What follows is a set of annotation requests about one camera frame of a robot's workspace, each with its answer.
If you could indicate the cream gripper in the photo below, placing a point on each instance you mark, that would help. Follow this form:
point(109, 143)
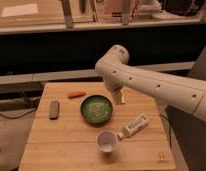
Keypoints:
point(117, 96)

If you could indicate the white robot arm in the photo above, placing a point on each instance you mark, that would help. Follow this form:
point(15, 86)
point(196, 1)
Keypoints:
point(186, 94)

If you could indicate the green ceramic bowl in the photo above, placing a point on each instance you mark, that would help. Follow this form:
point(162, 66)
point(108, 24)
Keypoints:
point(96, 109)

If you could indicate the white ceramic cup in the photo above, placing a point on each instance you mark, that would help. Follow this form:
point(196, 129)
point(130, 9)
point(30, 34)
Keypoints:
point(107, 141)

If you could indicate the cream sponge block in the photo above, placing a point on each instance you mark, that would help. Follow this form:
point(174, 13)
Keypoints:
point(123, 100)

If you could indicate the white plastic bottle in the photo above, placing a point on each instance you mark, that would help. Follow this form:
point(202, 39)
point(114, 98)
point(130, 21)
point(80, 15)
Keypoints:
point(133, 127)

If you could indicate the grey remote control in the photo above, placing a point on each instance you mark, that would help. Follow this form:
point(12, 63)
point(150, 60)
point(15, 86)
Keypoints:
point(54, 110)

